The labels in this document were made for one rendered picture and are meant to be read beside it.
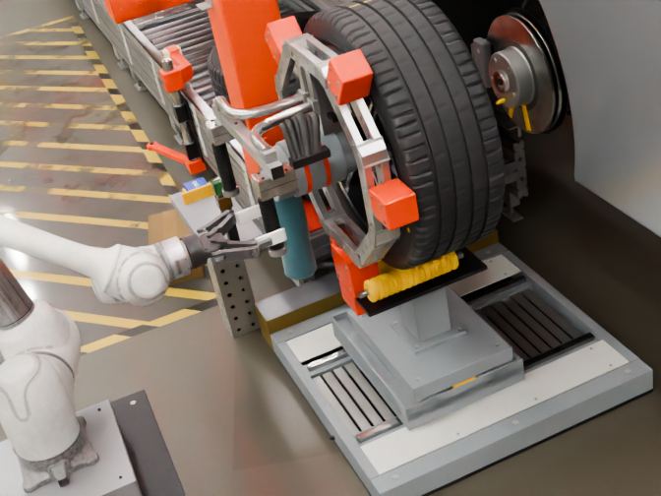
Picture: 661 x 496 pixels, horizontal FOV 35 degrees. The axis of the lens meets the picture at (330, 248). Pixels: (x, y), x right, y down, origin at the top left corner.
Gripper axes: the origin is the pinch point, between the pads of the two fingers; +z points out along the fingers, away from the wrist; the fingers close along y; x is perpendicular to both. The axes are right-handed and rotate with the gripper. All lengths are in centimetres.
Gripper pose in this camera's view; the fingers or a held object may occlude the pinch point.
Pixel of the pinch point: (270, 222)
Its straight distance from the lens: 239.3
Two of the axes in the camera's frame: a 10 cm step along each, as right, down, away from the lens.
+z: 9.0, -3.5, 2.5
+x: -1.7, -8.3, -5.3
